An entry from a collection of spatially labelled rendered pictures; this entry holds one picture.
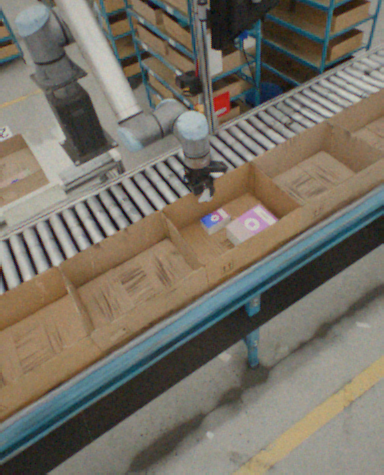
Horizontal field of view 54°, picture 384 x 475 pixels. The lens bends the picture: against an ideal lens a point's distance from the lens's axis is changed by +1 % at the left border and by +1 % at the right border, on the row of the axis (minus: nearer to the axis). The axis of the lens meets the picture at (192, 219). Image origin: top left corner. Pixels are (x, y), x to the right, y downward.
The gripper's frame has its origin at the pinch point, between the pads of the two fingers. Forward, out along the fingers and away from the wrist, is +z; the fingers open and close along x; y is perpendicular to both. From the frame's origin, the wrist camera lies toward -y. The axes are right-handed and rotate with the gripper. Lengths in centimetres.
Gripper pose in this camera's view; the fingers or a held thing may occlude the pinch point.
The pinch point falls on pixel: (208, 197)
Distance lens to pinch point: 143.7
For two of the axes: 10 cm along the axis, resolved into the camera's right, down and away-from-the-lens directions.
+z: 1.3, 6.3, 7.7
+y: -8.5, 4.7, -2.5
